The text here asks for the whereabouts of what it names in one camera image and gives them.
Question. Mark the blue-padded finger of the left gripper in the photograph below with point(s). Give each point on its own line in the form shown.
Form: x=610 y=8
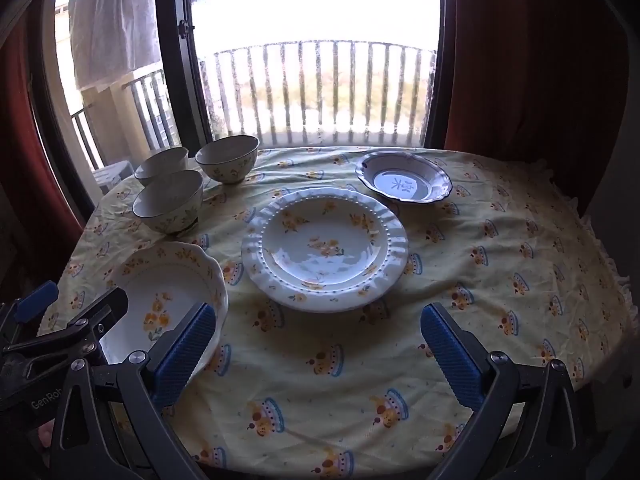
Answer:
x=36 y=302

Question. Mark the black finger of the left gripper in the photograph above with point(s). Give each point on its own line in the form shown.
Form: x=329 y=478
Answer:
x=82 y=334

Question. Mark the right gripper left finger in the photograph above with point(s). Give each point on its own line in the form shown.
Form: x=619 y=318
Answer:
x=153 y=380

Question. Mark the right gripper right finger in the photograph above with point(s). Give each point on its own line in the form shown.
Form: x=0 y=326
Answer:
x=485 y=382

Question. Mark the scalloped yellow-flower plate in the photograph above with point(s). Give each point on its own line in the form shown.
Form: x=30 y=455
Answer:
x=162 y=283

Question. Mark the floral bowl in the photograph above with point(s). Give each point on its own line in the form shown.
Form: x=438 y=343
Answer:
x=230 y=159
x=171 y=203
x=163 y=162

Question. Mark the beaded yellow-flower plate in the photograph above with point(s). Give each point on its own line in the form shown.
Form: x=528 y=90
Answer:
x=325 y=250

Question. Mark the red-pattern white plate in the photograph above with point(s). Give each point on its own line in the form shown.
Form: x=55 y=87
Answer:
x=405 y=177

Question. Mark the red curtain left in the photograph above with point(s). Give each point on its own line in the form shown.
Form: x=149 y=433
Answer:
x=26 y=175

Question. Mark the red curtain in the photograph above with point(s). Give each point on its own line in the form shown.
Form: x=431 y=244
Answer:
x=26 y=175
x=497 y=50

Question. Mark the white plastic crate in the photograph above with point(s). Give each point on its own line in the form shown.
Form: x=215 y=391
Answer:
x=110 y=176

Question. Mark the white hanging cloth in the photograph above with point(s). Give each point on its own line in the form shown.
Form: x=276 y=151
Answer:
x=111 y=38

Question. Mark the red curtain right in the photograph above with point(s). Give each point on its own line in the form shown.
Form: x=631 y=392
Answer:
x=497 y=50

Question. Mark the balcony railing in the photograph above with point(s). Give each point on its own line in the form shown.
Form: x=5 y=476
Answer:
x=298 y=92

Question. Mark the black window frame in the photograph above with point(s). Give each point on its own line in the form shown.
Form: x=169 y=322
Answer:
x=189 y=29

